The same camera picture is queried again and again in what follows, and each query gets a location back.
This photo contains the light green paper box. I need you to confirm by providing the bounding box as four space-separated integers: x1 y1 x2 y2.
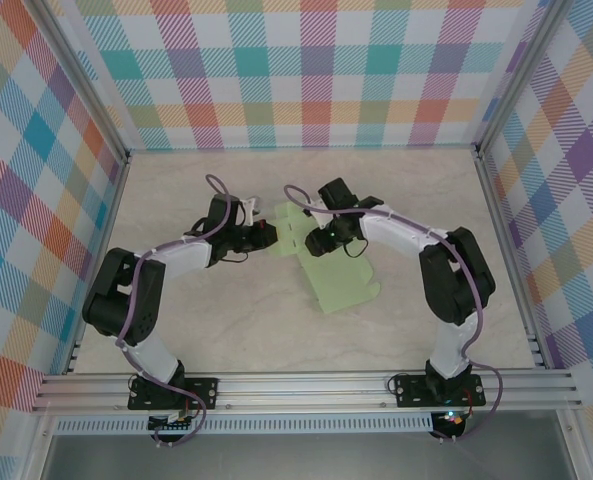
268 201 383 315

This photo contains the grey metal shelf panel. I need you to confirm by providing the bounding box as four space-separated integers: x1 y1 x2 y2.
40 433 580 480

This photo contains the right gripper thin black wire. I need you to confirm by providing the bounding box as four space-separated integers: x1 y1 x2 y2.
343 238 370 260

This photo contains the thin aluminium frame bar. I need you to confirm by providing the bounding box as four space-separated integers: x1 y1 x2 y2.
125 143 480 154

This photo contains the left aluminium side rail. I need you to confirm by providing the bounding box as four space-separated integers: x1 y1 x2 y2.
64 152 132 376

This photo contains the aluminium side rail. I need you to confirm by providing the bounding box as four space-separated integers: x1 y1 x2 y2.
473 144 550 371
64 152 132 376

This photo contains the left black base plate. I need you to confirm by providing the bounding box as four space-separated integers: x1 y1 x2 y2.
127 375 221 412

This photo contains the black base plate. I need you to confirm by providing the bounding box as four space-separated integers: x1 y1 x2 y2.
127 375 221 412
393 372 486 409

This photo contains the right aluminium side rail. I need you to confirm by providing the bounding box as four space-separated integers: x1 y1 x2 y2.
473 144 550 371

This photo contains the wide aluminium frame rail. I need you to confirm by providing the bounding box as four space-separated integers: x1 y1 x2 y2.
30 372 585 414

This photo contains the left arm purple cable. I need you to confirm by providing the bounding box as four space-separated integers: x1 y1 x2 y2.
115 173 252 449

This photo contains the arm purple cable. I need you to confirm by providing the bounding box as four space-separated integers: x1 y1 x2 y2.
283 184 505 444
115 173 252 449

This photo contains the slotted grey cable duct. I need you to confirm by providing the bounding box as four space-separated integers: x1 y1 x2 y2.
53 417 435 435

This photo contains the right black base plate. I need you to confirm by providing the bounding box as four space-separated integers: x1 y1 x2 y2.
393 372 486 409

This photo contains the right aluminium frame post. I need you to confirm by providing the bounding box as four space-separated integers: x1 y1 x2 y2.
473 0 565 156

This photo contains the aluminium frame post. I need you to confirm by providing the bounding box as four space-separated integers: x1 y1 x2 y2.
473 0 565 156
35 0 132 166

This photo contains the left aluminium frame post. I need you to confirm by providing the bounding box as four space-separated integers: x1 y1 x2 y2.
35 0 132 166

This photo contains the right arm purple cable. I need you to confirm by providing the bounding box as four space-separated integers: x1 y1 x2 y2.
283 184 505 444

